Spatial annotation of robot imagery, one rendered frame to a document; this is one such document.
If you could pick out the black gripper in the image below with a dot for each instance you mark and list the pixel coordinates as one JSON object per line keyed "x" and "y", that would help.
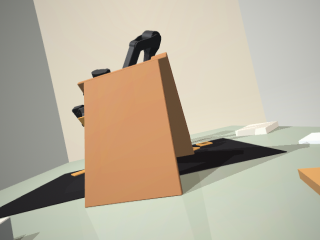
{"x": 78, "y": 111}

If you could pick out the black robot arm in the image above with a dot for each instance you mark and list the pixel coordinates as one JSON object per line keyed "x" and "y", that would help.
{"x": 149, "y": 42}

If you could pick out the white flat card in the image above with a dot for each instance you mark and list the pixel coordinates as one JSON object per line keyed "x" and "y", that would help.
{"x": 313, "y": 138}

